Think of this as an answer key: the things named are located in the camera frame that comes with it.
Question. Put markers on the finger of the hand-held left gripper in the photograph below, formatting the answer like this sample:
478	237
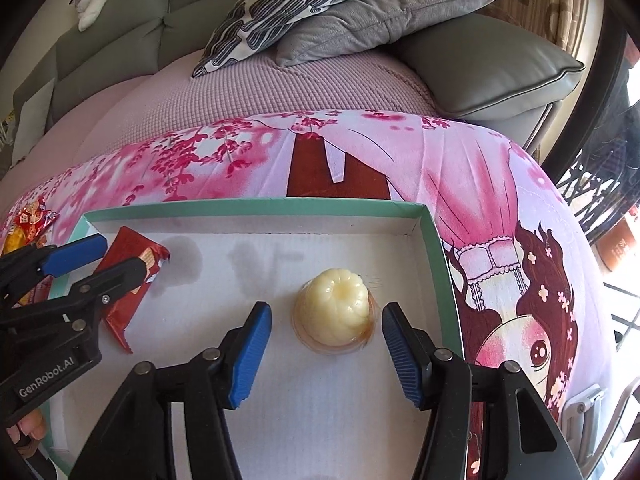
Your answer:
120	280
75	256

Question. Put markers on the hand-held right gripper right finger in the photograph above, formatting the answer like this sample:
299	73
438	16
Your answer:
402	360

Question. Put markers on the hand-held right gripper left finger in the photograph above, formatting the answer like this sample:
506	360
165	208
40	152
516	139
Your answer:
250	360

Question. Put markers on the small red wafer packet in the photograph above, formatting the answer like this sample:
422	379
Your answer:
120	327

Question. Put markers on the green-rimmed cardboard box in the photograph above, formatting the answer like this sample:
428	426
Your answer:
320	410

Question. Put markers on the yellow pudding cup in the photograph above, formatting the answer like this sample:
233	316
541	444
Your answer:
332	305

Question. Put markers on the person's left hand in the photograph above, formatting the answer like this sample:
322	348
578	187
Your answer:
27	432

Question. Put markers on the red and yellow snack packet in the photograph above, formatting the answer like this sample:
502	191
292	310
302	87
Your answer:
25	225

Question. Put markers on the pink printed blanket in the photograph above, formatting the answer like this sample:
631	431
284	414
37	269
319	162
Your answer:
450	185

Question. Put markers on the white phone stand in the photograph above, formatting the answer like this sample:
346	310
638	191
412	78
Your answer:
587	405

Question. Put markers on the pink textured sofa cover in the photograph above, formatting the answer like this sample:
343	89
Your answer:
250	95

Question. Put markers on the grey sofa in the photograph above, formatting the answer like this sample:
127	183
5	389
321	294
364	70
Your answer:
125	35

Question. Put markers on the orange flower pot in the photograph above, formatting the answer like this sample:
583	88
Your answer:
617	245

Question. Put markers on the black folding rack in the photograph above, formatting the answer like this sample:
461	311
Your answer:
600	185

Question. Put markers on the grey leather armrest cushion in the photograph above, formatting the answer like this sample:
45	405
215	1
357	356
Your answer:
490	65

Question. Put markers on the black and white patterned pillow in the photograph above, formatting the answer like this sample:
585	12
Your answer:
280	10

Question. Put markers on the grey fabric pillow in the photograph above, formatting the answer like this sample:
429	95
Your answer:
380	20

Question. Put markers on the dark door frame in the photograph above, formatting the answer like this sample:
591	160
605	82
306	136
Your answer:
590	95

